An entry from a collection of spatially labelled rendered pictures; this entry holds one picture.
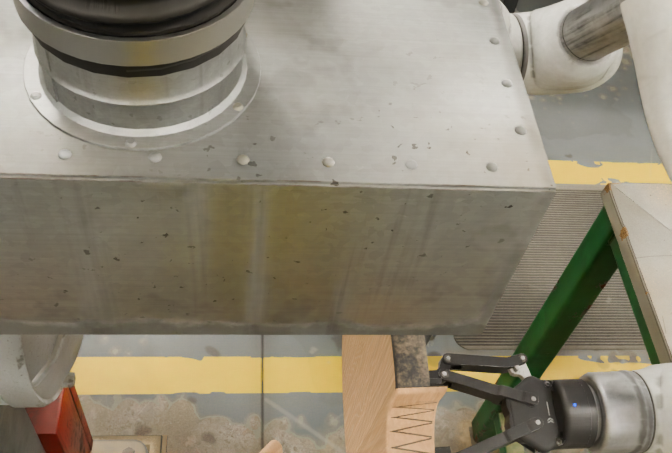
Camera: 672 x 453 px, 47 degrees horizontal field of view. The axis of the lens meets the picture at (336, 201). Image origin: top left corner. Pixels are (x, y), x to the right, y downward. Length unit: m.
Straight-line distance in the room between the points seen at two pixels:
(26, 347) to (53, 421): 0.72
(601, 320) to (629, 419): 1.41
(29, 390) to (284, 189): 0.32
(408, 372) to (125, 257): 0.32
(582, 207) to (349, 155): 2.19
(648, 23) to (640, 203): 0.41
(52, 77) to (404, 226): 0.18
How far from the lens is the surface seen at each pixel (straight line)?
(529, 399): 0.90
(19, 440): 1.19
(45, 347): 0.62
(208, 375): 2.00
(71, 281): 0.43
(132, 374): 2.02
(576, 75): 1.49
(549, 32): 1.47
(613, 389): 0.92
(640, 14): 0.95
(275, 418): 1.96
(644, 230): 1.25
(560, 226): 2.46
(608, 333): 2.30
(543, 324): 1.53
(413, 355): 0.67
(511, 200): 0.38
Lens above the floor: 1.80
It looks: 51 degrees down
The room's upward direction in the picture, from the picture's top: 10 degrees clockwise
